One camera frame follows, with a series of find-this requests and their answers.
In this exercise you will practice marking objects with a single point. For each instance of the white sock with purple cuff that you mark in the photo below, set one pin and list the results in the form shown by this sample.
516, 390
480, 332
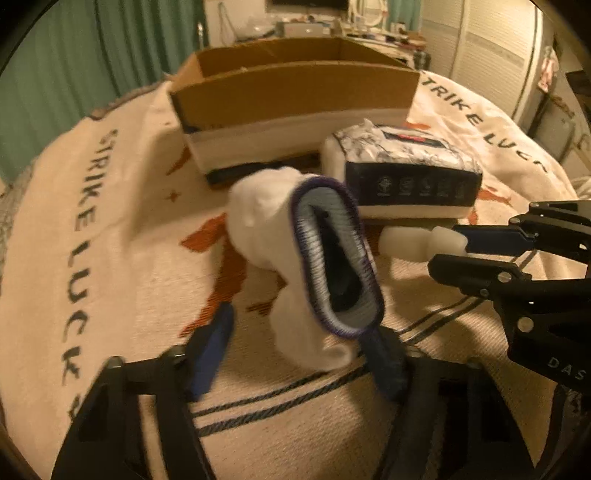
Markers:
318, 272

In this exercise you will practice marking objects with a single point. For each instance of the white louvered closet door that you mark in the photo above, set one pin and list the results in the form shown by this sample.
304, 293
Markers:
480, 41

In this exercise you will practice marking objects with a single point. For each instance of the brown cardboard box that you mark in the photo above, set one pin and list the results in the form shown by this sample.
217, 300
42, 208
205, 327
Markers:
291, 115

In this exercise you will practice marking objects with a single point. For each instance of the white foam piece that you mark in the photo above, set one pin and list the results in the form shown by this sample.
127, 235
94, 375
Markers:
415, 242

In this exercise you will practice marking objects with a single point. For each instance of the cluttered desk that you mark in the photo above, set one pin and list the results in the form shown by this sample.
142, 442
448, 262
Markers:
341, 28

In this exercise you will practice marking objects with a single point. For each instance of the pink hanging cloth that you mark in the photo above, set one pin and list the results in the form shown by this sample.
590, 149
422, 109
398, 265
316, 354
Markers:
547, 69

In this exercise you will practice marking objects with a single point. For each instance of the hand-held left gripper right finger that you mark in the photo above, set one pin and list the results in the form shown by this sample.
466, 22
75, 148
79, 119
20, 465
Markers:
387, 369

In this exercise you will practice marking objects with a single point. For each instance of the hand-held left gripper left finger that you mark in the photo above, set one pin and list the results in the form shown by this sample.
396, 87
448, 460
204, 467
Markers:
211, 353

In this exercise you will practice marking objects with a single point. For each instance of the floral tissue pack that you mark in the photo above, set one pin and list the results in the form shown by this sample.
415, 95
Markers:
406, 170

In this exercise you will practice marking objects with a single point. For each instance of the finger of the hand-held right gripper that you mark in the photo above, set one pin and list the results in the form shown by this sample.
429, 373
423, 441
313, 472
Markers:
496, 240
475, 272

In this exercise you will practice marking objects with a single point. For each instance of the green curtain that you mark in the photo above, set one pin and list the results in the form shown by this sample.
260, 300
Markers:
83, 60

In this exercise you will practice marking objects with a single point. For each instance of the cream printed blanket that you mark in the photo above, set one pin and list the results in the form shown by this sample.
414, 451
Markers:
115, 258

